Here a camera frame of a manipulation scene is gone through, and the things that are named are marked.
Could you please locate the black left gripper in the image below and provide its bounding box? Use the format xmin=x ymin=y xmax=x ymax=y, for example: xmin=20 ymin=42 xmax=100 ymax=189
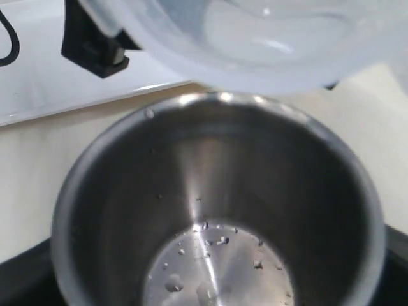
xmin=61 ymin=0 xmax=141 ymax=78

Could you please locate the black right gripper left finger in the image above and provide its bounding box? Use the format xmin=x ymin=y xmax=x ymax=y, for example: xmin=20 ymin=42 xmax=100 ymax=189
xmin=1 ymin=239 xmax=52 ymax=305

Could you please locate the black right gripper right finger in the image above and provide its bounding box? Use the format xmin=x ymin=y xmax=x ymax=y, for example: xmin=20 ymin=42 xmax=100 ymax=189
xmin=382 ymin=226 xmax=407 ymax=306

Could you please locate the clear plastic container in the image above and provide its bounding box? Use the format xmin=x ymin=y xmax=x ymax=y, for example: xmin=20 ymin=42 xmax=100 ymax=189
xmin=80 ymin=1 xmax=407 ymax=94

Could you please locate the stainless steel cup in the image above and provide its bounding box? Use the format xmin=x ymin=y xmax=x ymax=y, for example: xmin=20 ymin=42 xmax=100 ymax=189
xmin=50 ymin=92 xmax=386 ymax=305

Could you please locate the white plastic tray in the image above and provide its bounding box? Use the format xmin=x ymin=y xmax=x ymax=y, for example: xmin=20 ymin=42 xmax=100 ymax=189
xmin=1 ymin=1 xmax=189 ymax=126

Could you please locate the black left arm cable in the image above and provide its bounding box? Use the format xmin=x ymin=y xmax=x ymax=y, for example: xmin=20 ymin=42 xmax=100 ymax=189
xmin=0 ymin=9 xmax=22 ymax=67

